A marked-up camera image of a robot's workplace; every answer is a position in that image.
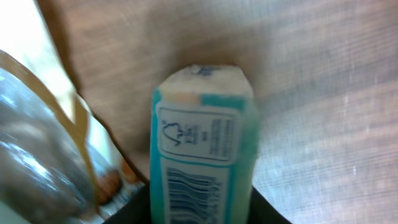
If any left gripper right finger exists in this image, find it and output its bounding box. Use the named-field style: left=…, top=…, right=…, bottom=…
left=247, top=187, right=291, bottom=224

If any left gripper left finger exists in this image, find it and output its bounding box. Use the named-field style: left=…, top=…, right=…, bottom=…
left=103, top=185, right=151, bottom=224

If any snack packet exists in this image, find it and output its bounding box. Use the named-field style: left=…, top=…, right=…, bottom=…
left=1, top=0, right=142, bottom=223

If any teal tissue pack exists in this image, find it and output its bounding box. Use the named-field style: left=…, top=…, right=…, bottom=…
left=150, top=65, right=260, bottom=224

